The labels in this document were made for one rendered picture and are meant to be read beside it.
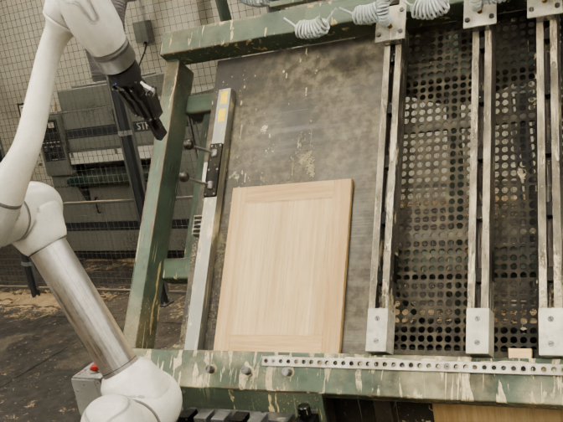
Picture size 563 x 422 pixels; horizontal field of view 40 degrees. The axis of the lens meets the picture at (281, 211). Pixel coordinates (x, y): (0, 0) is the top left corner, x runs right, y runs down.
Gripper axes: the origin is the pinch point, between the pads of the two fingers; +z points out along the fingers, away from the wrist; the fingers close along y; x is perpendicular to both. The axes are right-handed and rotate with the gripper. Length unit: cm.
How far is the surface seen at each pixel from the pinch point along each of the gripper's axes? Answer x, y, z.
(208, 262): -7, 23, 76
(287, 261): -14, -5, 76
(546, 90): -76, -70, 48
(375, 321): -2, -42, 74
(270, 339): 9, -8, 84
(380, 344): 4, -45, 76
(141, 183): -143, 250, 250
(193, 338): 17, 18, 85
